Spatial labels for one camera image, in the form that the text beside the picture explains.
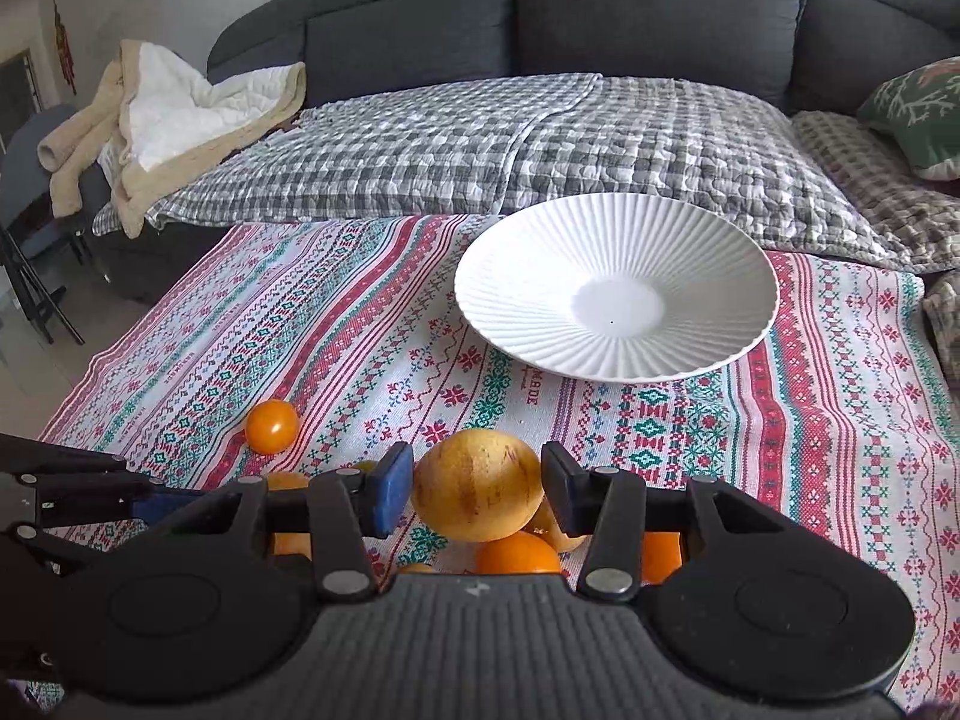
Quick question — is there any orange cherry tomato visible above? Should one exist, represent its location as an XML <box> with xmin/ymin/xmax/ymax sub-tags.
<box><xmin>244</xmin><ymin>400</ymin><xmax>299</xmax><ymax>455</ymax></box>

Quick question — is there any orange mandarin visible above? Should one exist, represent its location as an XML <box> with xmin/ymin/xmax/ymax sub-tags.
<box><xmin>475</xmin><ymin>532</ymin><xmax>562</xmax><ymax>574</ymax></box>

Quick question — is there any mandarin with stem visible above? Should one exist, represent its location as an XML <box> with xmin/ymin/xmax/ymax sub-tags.
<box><xmin>265</xmin><ymin>472</ymin><xmax>313</xmax><ymax>561</ymax></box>

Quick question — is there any embroidered red green tablecloth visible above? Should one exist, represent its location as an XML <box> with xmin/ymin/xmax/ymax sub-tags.
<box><xmin>43</xmin><ymin>216</ymin><xmax>958</xmax><ymax>707</ymax></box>

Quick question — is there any white ribbed plate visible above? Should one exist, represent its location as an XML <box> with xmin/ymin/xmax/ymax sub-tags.
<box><xmin>454</xmin><ymin>193</ymin><xmax>779</xmax><ymax>383</ymax></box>

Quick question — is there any black folding chair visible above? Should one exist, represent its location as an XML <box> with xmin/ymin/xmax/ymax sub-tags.
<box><xmin>2</xmin><ymin>104</ymin><xmax>89</xmax><ymax>346</ymax></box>

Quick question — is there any grey checked quilt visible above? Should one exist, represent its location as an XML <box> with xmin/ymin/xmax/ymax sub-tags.
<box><xmin>91</xmin><ymin>71</ymin><xmax>913</xmax><ymax>272</ymax></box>

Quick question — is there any beige white blanket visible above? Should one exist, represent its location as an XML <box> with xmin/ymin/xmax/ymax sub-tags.
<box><xmin>37</xmin><ymin>39</ymin><xmax>306</xmax><ymax>239</ymax></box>

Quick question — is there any green snowflake cushion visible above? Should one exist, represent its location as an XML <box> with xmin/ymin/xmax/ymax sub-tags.
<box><xmin>856</xmin><ymin>57</ymin><xmax>960</xmax><ymax>182</ymax></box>

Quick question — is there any dark grey sofa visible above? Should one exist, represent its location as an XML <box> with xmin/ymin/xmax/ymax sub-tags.
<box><xmin>206</xmin><ymin>0</ymin><xmax>958</xmax><ymax>114</ymax></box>

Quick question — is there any wall picture decoration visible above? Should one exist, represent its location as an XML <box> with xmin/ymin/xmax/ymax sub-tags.
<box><xmin>52</xmin><ymin>0</ymin><xmax>76</xmax><ymax>94</ymax></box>

